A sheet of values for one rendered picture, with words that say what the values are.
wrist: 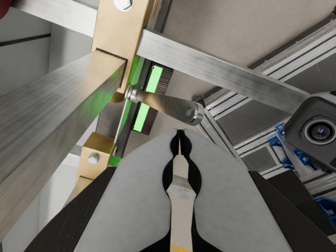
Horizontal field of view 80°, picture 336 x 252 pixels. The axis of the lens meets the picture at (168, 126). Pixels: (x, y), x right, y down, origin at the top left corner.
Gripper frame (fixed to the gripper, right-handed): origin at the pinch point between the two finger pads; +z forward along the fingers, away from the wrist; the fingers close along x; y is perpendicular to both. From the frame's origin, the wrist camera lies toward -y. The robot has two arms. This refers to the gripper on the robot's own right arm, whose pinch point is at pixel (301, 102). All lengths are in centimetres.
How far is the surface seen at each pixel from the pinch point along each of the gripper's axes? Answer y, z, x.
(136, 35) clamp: -25.0, -4.3, 0.8
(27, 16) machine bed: -47.1, 12.6, -5.7
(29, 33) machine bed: -47.0, 13.4, -8.8
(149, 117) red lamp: -19.8, 12.6, -17.5
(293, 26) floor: 34, 83, 18
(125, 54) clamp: -25.6, -4.3, -1.6
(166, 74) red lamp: -19.6, 12.6, -6.7
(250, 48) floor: 20, 83, 2
